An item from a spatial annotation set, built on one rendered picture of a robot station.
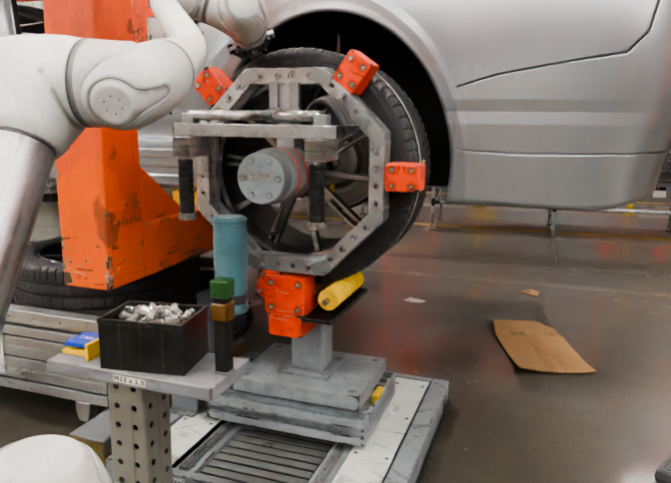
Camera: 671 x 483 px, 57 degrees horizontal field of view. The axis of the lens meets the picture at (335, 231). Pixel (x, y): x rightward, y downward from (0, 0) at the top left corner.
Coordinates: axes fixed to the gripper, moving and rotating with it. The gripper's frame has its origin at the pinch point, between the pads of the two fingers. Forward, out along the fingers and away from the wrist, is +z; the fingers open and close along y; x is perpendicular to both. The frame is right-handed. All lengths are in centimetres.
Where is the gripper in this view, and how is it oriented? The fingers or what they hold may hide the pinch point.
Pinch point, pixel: (255, 54)
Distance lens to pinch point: 180.7
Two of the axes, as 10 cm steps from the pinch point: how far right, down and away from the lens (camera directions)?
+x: -4.0, -9.2, -0.3
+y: 9.2, -4.0, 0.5
